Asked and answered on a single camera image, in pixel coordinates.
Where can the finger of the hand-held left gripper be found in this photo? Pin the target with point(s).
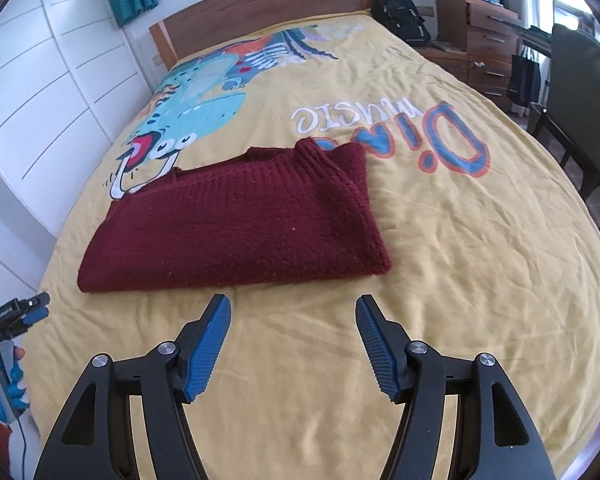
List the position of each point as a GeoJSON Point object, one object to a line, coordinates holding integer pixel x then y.
{"type": "Point", "coordinates": [35, 302]}
{"type": "Point", "coordinates": [32, 317]}

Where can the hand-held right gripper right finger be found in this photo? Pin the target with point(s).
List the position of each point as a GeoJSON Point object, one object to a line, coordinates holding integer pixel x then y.
{"type": "Point", "coordinates": [377, 350]}

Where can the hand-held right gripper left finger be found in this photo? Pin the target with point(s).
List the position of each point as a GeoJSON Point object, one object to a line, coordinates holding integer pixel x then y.
{"type": "Point", "coordinates": [207, 350]}

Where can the maroon knit sweater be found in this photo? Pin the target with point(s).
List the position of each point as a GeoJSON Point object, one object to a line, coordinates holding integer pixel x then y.
{"type": "Point", "coordinates": [230, 230]}

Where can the person's left hand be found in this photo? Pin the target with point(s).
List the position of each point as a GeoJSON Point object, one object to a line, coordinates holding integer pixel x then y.
{"type": "Point", "coordinates": [10, 380]}

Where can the yellow printed blanket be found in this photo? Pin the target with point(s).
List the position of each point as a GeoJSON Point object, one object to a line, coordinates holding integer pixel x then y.
{"type": "Point", "coordinates": [455, 220]}

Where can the white wardrobe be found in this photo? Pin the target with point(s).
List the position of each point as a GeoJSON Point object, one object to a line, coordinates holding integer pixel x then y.
{"type": "Point", "coordinates": [40, 85]}

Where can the black shopping bag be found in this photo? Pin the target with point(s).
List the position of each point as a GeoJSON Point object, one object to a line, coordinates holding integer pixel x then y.
{"type": "Point", "coordinates": [524, 80]}

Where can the grey office chair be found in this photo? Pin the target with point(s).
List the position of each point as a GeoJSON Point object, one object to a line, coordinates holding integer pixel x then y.
{"type": "Point", "coordinates": [580, 85]}

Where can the black backpack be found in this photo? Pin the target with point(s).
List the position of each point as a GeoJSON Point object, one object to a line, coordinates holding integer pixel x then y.
{"type": "Point", "coordinates": [400, 15]}

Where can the wooden chest of drawers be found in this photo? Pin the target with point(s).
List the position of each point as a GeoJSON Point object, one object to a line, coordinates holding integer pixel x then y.
{"type": "Point", "coordinates": [485, 25]}

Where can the wooden bed headboard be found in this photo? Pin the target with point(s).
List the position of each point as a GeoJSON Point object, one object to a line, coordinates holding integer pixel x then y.
{"type": "Point", "coordinates": [260, 5]}

